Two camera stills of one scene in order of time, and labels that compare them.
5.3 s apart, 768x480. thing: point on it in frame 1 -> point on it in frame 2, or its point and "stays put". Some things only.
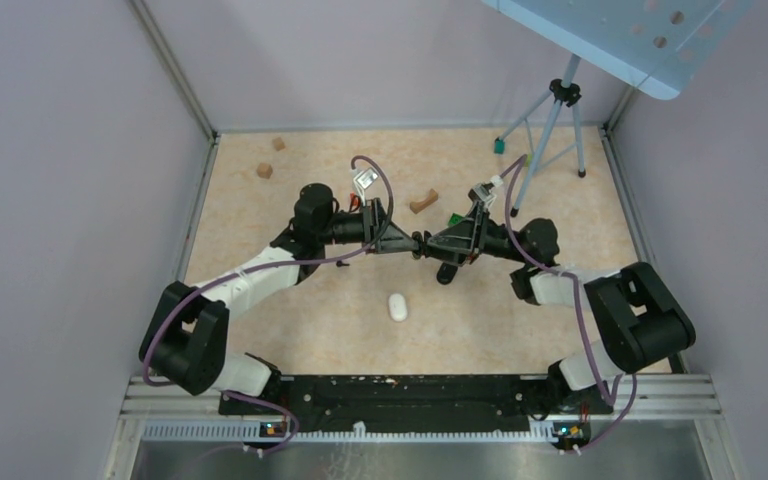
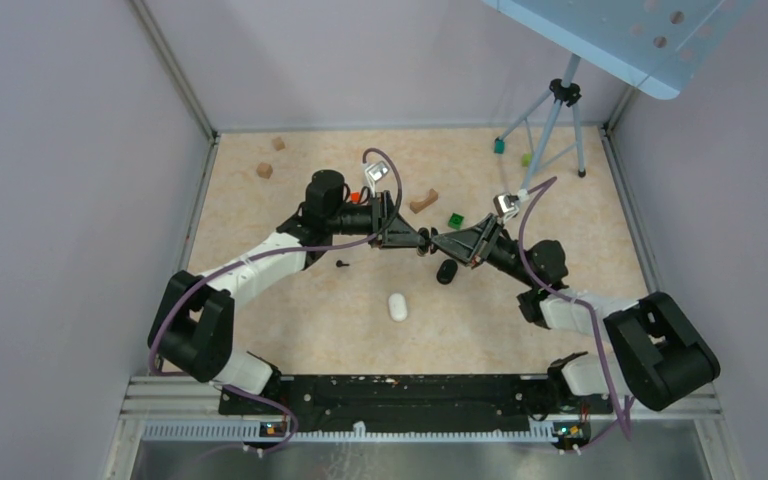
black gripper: (482, 190) -> (504, 206)
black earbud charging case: (446, 273) stays put
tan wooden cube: (264, 170) stays put
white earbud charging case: (397, 307) stays put
